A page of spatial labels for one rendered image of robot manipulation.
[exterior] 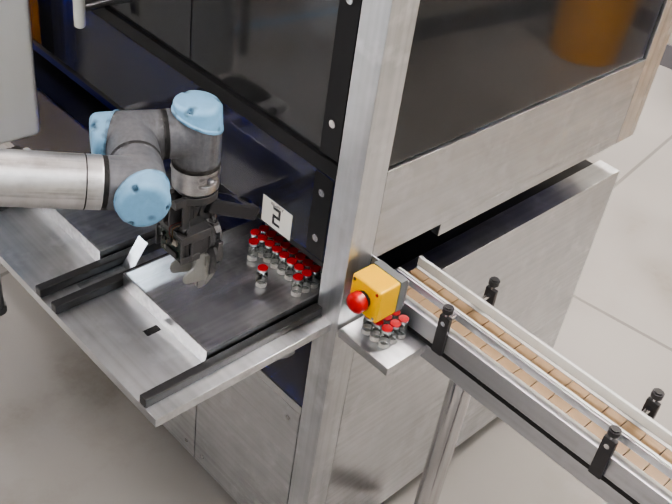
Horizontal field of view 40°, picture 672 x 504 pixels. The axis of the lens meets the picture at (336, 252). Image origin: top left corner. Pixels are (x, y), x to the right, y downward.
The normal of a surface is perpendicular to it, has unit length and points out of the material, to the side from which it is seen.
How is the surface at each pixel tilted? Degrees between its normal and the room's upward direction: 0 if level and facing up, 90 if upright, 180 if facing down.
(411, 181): 90
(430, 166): 90
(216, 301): 0
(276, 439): 90
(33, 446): 0
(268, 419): 90
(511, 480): 0
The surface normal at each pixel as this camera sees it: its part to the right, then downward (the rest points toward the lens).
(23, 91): 0.64, 0.53
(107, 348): 0.12, -0.78
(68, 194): 0.30, 0.54
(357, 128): -0.72, 0.35
